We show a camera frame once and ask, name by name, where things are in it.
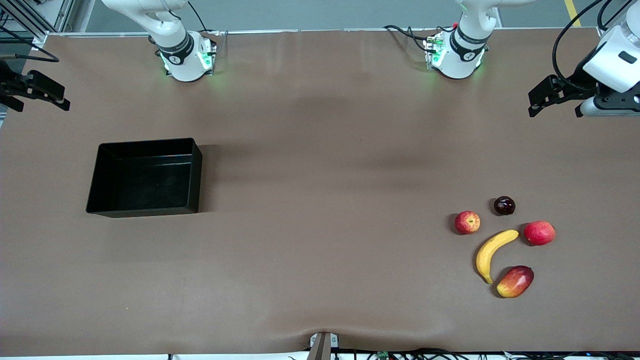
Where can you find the aluminium frame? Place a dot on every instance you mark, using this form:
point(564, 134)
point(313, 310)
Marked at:
point(60, 15)

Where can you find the black plastic box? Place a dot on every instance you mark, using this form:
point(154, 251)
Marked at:
point(145, 185)

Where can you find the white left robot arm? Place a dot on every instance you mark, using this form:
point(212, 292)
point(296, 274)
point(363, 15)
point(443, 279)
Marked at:
point(462, 55)

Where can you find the small red yellow apple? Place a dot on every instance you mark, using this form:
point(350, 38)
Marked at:
point(467, 222)

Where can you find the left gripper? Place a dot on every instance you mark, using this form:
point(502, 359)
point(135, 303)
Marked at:
point(575, 82)

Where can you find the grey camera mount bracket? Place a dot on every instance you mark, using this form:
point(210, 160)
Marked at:
point(322, 347)

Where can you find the yellow banana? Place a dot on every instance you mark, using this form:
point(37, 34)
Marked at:
point(487, 255)

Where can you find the red yellow mango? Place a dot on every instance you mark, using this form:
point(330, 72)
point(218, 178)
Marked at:
point(515, 282)

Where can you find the small green connector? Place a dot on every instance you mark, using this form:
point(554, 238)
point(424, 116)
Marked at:
point(383, 355)

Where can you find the dark red plum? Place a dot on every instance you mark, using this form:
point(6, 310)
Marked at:
point(504, 205)

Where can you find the red peach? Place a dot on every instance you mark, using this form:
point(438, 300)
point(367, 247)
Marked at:
point(539, 233)

